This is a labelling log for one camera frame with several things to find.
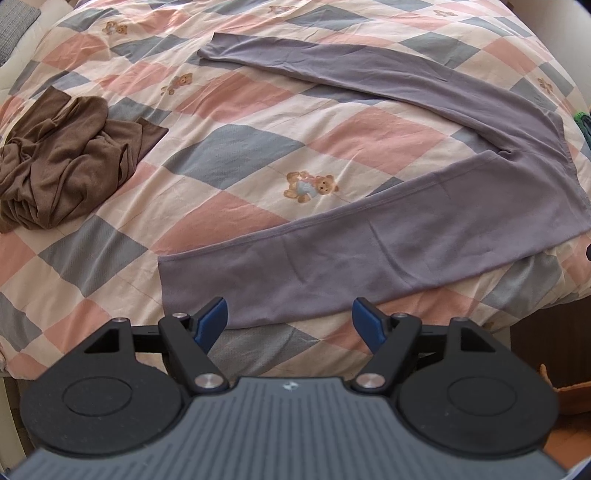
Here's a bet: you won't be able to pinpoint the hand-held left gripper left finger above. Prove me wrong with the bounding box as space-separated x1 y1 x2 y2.
83 296 229 395

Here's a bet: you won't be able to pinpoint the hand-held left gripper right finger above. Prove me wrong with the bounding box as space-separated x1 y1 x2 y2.
352 298 506 395

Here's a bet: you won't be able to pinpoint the purple pants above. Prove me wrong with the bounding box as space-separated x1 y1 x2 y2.
157 32 591 329

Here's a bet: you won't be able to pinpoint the checkered bear print quilt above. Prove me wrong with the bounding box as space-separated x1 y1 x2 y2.
0 0 591 379

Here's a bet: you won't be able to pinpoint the brown garment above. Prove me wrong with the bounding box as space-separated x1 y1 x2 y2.
0 87 169 234

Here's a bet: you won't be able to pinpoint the grey checked pillow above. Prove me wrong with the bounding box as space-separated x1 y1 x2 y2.
0 0 42 65

